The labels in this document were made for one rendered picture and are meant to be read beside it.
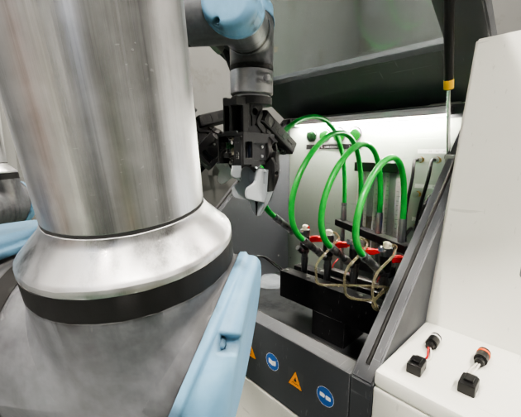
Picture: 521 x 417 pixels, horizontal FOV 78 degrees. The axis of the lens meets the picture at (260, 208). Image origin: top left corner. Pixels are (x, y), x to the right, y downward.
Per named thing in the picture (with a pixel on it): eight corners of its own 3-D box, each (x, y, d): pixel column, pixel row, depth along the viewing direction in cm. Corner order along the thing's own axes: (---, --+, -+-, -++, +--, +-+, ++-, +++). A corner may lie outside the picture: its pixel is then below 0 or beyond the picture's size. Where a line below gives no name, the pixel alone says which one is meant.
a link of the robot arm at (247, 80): (253, 79, 61) (284, 71, 55) (253, 104, 62) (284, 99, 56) (221, 72, 56) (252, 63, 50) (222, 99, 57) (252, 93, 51)
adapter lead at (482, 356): (474, 400, 45) (475, 386, 45) (456, 391, 46) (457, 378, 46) (491, 360, 53) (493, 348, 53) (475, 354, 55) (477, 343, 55)
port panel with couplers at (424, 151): (402, 243, 97) (410, 138, 91) (406, 241, 99) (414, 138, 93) (449, 252, 87) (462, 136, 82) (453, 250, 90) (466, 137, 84)
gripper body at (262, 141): (217, 167, 58) (215, 98, 56) (252, 165, 64) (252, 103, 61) (245, 169, 52) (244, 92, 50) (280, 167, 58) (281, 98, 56)
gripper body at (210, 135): (202, 175, 74) (161, 137, 70) (223, 150, 77) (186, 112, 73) (215, 170, 67) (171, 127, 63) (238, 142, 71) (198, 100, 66)
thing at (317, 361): (174, 322, 102) (171, 274, 99) (186, 317, 105) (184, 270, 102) (346, 453, 57) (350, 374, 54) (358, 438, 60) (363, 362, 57)
